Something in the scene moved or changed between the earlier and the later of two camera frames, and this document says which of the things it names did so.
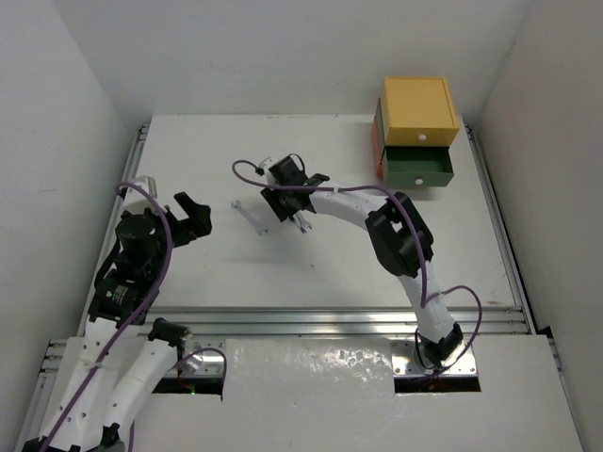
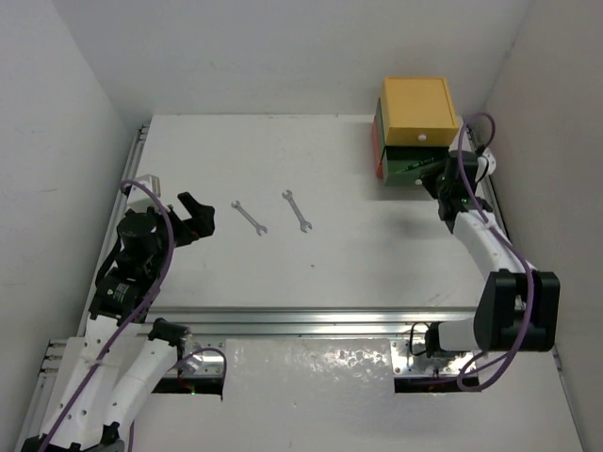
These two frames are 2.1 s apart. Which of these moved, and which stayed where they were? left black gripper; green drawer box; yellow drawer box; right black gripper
Moved: right black gripper
Stayed: yellow drawer box; green drawer box; left black gripper
